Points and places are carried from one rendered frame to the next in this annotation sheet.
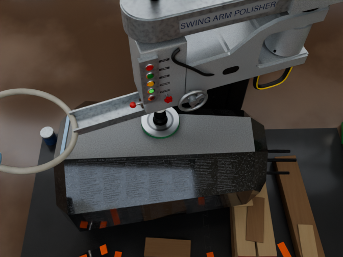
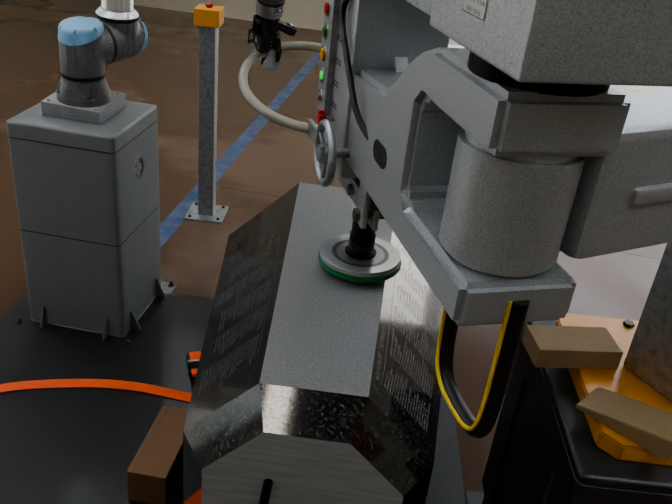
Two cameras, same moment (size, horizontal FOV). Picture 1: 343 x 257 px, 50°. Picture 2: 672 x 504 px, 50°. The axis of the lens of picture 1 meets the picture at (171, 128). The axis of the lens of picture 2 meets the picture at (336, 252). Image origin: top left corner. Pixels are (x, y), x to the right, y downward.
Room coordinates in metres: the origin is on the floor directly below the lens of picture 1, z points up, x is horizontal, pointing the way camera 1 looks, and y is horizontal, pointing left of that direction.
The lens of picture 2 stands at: (1.11, -1.61, 1.76)
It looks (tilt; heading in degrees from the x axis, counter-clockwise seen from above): 29 degrees down; 92
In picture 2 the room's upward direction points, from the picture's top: 6 degrees clockwise
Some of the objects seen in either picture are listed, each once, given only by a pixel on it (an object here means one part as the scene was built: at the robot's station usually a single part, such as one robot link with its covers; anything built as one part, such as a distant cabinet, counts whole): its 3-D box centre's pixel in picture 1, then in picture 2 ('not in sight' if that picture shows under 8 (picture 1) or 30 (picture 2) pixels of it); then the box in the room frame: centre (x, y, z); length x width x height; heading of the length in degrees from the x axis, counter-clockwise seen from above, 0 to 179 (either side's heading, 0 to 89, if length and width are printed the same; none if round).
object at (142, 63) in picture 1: (149, 80); (330, 53); (1.00, 0.09, 1.35); 0.08 x 0.03 x 0.28; 109
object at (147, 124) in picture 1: (160, 120); (360, 254); (1.13, 0.06, 0.84); 0.21 x 0.21 x 0.01
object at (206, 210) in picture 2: not in sight; (207, 117); (0.29, 1.85, 0.54); 0.20 x 0.20 x 1.09; 1
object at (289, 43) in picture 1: (288, 29); (508, 195); (1.34, -0.56, 1.32); 0.19 x 0.19 x 0.20
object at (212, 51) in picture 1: (237, 50); (435, 154); (1.24, -0.31, 1.28); 0.74 x 0.23 x 0.49; 109
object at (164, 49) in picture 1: (174, 61); (392, 95); (1.15, -0.01, 1.30); 0.36 x 0.22 x 0.45; 109
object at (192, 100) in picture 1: (190, 95); (340, 153); (1.05, -0.09, 1.18); 0.15 x 0.10 x 0.15; 109
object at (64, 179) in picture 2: not in sight; (93, 215); (0.07, 0.88, 0.43); 0.50 x 0.50 x 0.85; 85
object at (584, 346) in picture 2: not in sight; (571, 346); (1.64, -0.19, 0.81); 0.20 x 0.10 x 0.05; 9
